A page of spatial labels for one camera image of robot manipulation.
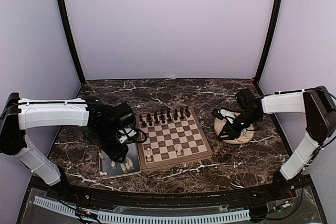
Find round bird pattern plate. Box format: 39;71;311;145
214;109;257;145

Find black left frame post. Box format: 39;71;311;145
57;0;86;85

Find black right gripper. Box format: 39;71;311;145
218;110;261;140

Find white chess king piece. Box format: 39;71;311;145
176;146;182;157

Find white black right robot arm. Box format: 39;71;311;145
212;86;335;200

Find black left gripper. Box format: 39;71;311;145
94;125;129;163

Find black right frame post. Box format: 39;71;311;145
254;0;281;86

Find wooden chess board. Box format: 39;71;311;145
136;106;213;172

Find black front rail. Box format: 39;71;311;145
26;175;313;209

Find white chess pieces in tray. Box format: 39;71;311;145
99;150;132;177

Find white perforated cable duct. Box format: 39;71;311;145
33;196;250;223

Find dark chess pieces row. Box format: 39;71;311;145
136;106;195;127

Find black frame post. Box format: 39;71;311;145
254;0;281;86
57;0;86;85

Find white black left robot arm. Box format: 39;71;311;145
1;92;139;201

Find metal tray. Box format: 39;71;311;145
99;143;142;179

